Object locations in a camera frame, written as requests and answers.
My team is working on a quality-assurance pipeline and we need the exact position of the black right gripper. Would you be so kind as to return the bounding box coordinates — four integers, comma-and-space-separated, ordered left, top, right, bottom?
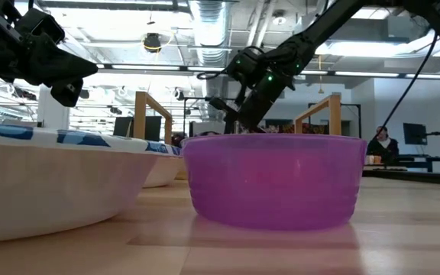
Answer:
208, 34, 316, 134

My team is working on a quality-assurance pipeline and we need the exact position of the purple plastic bowl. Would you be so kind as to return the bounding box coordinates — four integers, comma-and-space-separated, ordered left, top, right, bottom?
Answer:
180, 133, 368, 232

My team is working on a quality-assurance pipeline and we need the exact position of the blue patterned paper bowl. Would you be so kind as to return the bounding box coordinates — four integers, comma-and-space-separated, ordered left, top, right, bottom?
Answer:
0, 121, 160, 244
142, 140, 183, 189

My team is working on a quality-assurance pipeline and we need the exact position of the black monitor on arm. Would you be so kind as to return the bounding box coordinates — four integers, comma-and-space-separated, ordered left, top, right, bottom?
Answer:
403, 122, 428, 146

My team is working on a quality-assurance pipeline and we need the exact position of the black monitor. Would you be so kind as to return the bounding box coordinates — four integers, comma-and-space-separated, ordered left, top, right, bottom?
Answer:
112, 115, 163, 142

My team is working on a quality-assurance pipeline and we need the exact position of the ceiling light strip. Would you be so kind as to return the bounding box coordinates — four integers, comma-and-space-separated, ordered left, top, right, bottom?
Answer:
334, 70, 400, 78
111, 64, 183, 72

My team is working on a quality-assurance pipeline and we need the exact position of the person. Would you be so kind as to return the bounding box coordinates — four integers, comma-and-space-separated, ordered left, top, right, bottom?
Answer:
365, 125, 400, 166

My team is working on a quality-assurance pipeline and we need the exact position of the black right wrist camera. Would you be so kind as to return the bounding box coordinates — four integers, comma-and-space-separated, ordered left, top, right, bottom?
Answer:
225, 46, 265, 83

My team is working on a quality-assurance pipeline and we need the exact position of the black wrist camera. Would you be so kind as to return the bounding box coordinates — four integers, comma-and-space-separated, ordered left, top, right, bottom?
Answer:
13, 6, 67, 46
225, 46, 265, 83

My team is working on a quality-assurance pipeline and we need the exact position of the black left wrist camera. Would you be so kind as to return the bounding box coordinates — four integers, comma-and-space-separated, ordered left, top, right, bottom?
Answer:
13, 6, 67, 46

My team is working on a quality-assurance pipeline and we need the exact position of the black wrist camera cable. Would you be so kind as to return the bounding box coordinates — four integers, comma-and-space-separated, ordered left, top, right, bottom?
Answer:
196, 70, 231, 81

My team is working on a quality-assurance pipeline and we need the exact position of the silver ventilation duct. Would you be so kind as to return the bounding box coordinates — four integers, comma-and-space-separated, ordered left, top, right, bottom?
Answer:
188, 0, 231, 66

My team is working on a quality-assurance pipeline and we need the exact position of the black ceiling mounted camera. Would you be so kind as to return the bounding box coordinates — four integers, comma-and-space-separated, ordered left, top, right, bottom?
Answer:
142, 33, 163, 53

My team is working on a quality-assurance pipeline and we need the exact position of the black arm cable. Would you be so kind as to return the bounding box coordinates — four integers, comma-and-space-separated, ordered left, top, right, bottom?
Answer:
372, 32, 440, 141

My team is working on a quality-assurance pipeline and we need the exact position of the black aluminium table frame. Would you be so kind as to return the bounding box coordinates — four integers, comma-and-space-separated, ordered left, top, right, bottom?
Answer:
362, 169, 440, 187

